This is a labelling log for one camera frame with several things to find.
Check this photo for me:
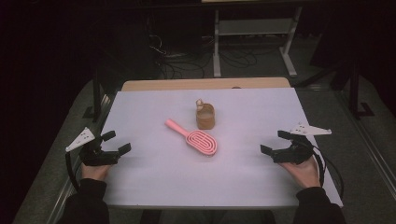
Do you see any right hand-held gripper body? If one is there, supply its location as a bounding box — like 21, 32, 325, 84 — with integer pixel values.
272, 122, 332, 165

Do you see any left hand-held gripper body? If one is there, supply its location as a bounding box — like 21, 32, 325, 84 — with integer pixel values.
64, 126, 121, 167

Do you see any pink hairbrush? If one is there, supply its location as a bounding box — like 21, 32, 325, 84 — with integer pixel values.
164, 118, 219, 157

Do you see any brown holder cup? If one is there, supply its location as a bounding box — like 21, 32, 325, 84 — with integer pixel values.
194, 98, 217, 131

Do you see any person's left hand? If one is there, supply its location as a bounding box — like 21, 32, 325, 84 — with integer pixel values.
80, 162, 112, 182

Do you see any person's right hand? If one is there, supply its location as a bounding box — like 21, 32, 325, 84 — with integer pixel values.
278, 154, 322, 189

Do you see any black metal stand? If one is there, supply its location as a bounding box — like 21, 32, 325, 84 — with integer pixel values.
347, 60, 375, 120
82, 66, 106, 123

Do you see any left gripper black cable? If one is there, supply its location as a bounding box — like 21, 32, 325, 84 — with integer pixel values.
64, 151, 81, 191

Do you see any metal floor rail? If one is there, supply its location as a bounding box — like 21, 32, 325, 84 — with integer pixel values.
335, 89, 396, 195
46, 92, 113, 224

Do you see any bundle of black floor cables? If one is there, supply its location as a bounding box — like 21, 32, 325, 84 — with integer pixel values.
148, 33, 260, 80

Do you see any white metal desk frame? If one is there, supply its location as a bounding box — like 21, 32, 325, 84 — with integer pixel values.
212, 6, 304, 78

